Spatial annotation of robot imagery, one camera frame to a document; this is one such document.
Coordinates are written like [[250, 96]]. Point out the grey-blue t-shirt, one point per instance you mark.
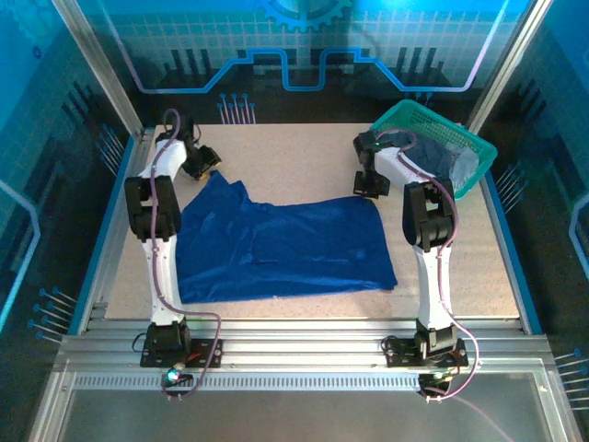
[[432, 156]]

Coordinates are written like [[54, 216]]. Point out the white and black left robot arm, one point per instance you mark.
[[161, 276]]

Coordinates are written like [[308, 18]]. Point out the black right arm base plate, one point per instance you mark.
[[400, 354]]

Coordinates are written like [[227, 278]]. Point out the aluminium table side rail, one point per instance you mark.
[[110, 258]]

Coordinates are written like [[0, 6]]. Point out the aluminium frame post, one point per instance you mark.
[[96, 60], [511, 60]]

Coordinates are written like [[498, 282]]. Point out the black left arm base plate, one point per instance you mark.
[[207, 352]]

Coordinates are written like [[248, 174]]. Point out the blue table edge strip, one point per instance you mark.
[[95, 258], [525, 299]]

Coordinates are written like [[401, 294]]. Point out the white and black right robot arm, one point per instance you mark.
[[435, 285]]

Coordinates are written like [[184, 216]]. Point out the teal plastic basket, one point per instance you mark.
[[428, 119]]

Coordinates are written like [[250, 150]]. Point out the light grey garment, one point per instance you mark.
[[465, 166]]

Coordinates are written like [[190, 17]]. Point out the royal blue t-shirt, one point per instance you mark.
[[285, 248]]

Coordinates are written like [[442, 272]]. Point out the grey lower panel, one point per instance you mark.
[[299, 419]]

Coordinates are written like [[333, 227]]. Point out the aluminium mounting rail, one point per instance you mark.
[[299, 345]]

